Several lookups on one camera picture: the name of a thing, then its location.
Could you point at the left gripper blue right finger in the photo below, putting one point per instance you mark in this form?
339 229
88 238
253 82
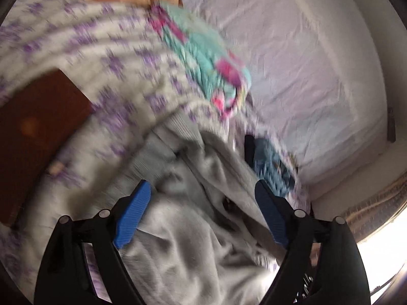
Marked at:
275 221

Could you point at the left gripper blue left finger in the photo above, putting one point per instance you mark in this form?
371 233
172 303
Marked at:
129 211

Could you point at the grey fleece pants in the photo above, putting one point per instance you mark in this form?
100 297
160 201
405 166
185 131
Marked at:
202 238

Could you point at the folded blue denim jeans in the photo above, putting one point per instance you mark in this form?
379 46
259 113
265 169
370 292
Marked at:
269 167

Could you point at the folded dark navy jeans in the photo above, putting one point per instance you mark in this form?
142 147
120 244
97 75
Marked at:
249 149

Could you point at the beige checked window curtain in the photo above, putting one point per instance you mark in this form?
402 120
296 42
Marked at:
368 216

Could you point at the brown wallet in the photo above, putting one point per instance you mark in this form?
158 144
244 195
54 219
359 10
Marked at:
35 124

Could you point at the floral teal pink quilt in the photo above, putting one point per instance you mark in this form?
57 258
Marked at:
208 59

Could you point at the purple floral bed sheet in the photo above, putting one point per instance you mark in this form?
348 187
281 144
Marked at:
134 82

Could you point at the white lace curtain cover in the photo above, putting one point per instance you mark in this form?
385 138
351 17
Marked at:
316 77

